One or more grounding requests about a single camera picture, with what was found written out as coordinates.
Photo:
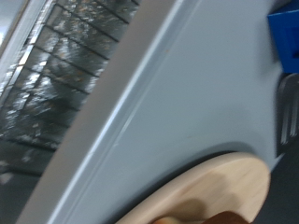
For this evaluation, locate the silver toaster oven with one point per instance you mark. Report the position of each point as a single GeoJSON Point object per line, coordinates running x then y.
{"type": "Point", "coordinates": [187, 93]}

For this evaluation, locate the metal spatula with blue block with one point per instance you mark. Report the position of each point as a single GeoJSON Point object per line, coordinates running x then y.
{"type": "Point", "coordinates": [288, 40]}

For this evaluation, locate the oval wooden cutting board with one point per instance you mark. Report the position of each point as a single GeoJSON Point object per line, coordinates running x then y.
{"type": "Point", "coordinates": [218, 183]}

